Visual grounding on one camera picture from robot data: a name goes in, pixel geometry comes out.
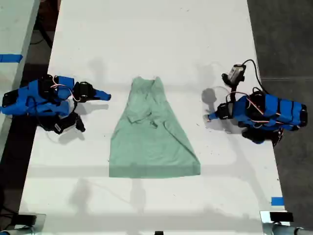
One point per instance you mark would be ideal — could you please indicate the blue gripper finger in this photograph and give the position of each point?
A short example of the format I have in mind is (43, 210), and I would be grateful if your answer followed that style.
(214, 116)
(102, 95)

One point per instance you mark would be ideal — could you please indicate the pale green T-shirt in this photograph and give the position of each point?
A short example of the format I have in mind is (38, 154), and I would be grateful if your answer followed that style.
(151, 151)

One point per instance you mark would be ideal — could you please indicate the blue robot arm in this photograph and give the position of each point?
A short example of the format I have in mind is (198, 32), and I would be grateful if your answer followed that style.
(281, 110)
(19, 102)

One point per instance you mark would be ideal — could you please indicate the long blue tape strip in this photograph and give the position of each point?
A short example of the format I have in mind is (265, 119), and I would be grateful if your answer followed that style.
(11, 58)

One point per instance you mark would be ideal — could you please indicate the white side table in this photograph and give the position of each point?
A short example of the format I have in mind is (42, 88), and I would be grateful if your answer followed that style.
(14, 36)

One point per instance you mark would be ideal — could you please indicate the short blue tape strip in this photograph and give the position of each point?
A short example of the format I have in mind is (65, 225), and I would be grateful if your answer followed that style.
(277, 201)

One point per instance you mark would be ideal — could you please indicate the small black box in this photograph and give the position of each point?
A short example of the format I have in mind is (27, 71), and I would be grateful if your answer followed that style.
(27, 219)
(281, 216)

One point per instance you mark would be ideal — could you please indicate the black camera stalk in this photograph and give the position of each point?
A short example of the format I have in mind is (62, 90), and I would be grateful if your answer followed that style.
(74, 107)
(235, 88)

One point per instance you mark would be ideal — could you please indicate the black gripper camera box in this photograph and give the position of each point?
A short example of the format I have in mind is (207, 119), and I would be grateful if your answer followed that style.
(233, 73)
(62, 125)

